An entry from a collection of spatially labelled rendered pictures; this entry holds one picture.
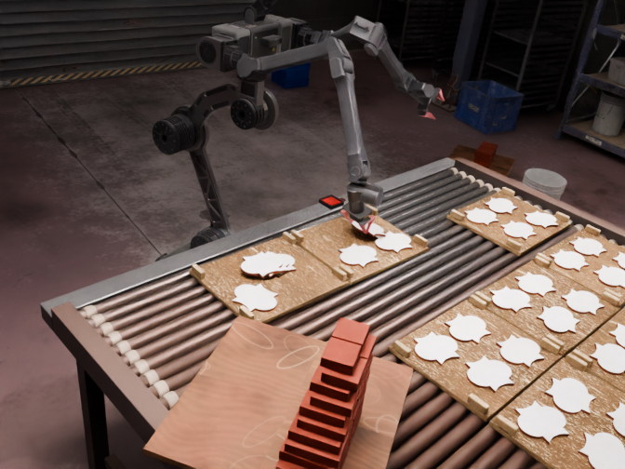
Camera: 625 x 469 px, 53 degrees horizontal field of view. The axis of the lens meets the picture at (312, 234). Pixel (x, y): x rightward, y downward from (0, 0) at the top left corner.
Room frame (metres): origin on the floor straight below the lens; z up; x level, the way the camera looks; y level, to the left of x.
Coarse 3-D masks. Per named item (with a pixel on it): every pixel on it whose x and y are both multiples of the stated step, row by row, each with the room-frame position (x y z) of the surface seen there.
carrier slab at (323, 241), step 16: (320, 224) 2.13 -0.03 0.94; (336, 224) 2.14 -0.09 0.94; (384, 224) 2.19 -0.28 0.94; (304, 240) 2.00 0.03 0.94; (320, 240) 2.01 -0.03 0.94; (336, 240) 2.02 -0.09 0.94; (352, 240) 2.04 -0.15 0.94; (368, 240) 2.05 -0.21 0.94; (320, 256) 1.90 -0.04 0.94; (336, 256) 1.91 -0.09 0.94; (384, 256) 1.95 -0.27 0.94; (400, 256) 1.97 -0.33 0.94; (416, 256) 2.00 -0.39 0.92; (368, 272) 1.84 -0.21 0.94
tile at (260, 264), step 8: (256, 256) 1.81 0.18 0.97; (264, 256) 1.81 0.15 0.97; (272, 256) 1.82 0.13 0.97; (248, 264) 1.75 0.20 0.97; (256, 264) 1.76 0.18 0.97; (264, 264) 1.76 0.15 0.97; (272, 264) 1.77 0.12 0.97; (280, 264) 1.77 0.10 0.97; (248, 272) 1.71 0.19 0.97; (256, 272) 1.71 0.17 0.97; (264, 272) 1.72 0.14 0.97; (272, 272) 1.73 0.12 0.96; (280, 272) 1.74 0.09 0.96
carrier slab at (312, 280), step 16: (272, 240) 1.97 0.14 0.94; (240, 256) 1.84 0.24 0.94; (304, 256) 1.89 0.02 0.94; (192, 272) 1.71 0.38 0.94; (208, 272) 1.72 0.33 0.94; (224, 272) 1.73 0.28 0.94; (240, 272) 1.74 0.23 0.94; (288, 272) 1.78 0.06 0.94; (304, 272) 1.79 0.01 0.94; (320, 272) 1.80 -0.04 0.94; (208, 288) 1.64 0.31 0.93; (224, 288) 1.64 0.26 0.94; (272, 288) 1.67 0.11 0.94; (288, 288) 1.68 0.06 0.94; (304, 288) 1.69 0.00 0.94; (320, 288) 1.70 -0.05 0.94; (336, 288) 1.72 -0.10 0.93; (224, 304) 1.58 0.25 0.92; (288, 304) 1.60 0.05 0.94; (304, 304) 1.62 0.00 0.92; (256, 320) 1.50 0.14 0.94
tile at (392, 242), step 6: (390, 234) 2.09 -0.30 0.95; (396, 234) 2.10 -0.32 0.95; (402, 234) 2.11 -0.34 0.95; (378, 240) 2.04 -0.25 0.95; (384, 240) 2.05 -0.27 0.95; (390, 240) 2.05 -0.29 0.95; (396, 240) 2.06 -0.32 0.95; (402, 240) 2.06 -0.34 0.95; (408, 240) 2.07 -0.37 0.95; (378, 246) 2.00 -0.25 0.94; (384, 246) 2.01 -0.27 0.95; (390, 246) 2.01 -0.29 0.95; (396, 246) 2.02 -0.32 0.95; (402, 246) 2.02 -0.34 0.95; (408, 246) 2.03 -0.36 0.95; (396, 252) 1.98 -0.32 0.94
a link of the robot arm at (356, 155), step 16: (336, 64) 2.19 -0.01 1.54; (336, 80) 2.19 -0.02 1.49; (352, 80) 2.21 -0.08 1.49; (352, 96) 2.16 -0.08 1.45; (352, 112) 2.13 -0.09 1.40; (352, 128) 2.10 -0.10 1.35; (352, 144) 2.07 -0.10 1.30; (352, 160) 2.04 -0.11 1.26; (368, 160) 2.08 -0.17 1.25; (368, 176) 2.06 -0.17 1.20
